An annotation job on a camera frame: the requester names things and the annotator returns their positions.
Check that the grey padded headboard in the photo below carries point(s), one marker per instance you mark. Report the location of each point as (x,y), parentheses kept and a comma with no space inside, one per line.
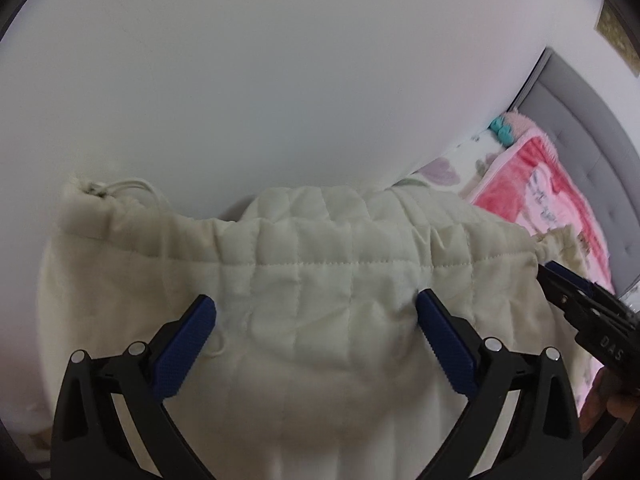
(590,135)

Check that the pink printed blanket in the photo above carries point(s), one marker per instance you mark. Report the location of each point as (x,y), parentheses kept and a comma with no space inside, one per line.
(525,175)

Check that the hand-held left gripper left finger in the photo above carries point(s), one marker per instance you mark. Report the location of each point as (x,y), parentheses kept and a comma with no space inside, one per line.
(187,345)

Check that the person's right hand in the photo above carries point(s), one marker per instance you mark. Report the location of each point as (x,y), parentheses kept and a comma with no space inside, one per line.
(607,405)

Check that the white printed pillow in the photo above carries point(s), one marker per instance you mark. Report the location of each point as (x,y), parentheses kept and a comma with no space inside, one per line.
(470,160)

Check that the cream quilted jacket plaid lining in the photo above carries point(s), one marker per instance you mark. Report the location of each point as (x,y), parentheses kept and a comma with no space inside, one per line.
(325,285)

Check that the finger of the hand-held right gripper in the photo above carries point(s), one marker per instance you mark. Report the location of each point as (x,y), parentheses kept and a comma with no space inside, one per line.
(565,297)
(575,277)

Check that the green wall picture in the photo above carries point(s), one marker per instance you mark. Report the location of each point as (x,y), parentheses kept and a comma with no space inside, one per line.
(617,40)

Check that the teal soft toy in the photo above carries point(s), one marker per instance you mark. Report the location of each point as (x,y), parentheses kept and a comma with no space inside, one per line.
(502,130)

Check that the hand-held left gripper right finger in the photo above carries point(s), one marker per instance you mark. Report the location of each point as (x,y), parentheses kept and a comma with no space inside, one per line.
(447,345)

